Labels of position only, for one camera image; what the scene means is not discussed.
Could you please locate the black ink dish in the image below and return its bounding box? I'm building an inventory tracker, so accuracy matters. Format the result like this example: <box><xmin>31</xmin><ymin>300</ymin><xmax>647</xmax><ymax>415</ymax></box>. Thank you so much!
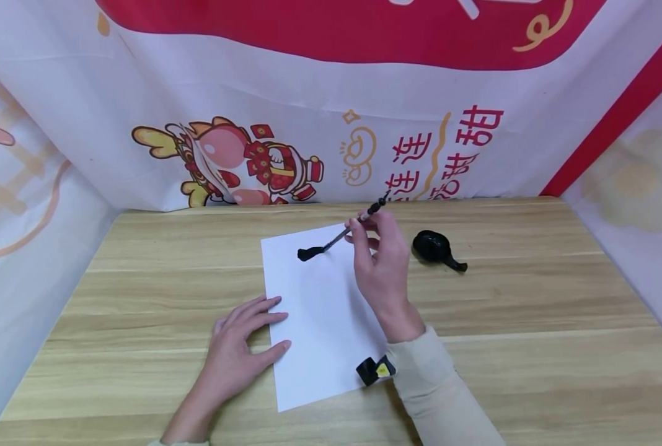
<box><xmin>411</xmin><ymin>230</ymin><xmax>469</xmax><ymax>273</ymax></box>

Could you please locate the person's left forearm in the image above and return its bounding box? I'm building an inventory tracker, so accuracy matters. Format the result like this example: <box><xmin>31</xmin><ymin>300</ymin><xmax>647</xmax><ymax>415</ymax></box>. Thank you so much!
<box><xmin>148</xmin><ymin>387</ymin><xmax>221</xmax><ymax>446</ymax></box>

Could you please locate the black calligraphy brush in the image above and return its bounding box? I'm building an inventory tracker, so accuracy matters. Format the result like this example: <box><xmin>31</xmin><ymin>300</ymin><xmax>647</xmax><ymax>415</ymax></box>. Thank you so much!
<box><xmin>297</xmin><ymin>191</ymin><xmax>392</xmax><ymax>262</ymax></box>

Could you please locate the white paper sheet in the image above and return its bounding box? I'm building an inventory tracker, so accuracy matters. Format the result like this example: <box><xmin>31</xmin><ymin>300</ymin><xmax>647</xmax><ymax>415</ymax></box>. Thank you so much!
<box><xmin>260</xmin><ymin>223</ymin><xmax>399</xmax><ymax>413</ymax></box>

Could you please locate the person's right hand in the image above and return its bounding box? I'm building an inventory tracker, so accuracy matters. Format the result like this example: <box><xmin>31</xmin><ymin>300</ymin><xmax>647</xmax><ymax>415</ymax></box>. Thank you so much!
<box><xmin>344</xmin><ymin>210</ymin><xmax>426</xmax><ymax>343</ymax></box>

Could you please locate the person's left hand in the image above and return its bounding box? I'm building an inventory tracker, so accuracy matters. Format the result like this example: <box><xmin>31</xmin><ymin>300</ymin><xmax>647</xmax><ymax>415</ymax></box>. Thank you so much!
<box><xmin>192</xmin><ymin>295</ymin><xmax>293</xmax><ymax>411</ymax></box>

